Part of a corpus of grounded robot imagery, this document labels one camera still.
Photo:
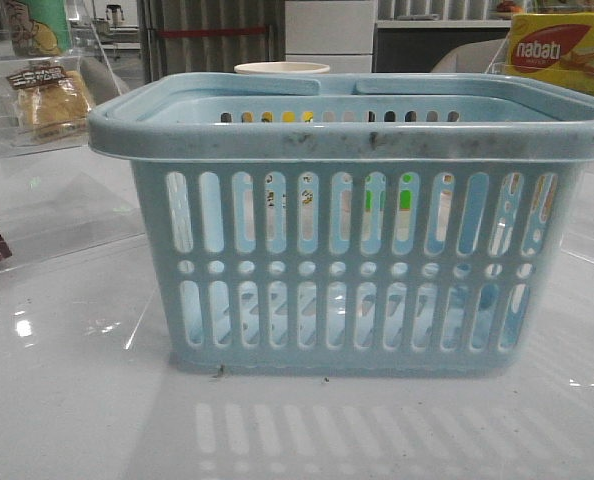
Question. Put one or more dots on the white cabinet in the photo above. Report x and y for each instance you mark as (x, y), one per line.
(339, 34)

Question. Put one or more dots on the yellow nabati wafer box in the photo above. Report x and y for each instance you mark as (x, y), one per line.
(553, 48)

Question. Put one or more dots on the packaged bread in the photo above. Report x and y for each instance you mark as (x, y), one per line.
(52, 103)

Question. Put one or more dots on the yellow popcorn cup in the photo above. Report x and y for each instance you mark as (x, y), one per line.
(282, 68)

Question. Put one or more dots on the light blue plastic basket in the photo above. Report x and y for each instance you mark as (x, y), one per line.
(352, 223)

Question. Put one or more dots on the clear acrylic shelf left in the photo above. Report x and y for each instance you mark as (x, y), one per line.
(59, 198)

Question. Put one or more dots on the green snack bag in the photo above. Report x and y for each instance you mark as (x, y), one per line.
(37, 27)

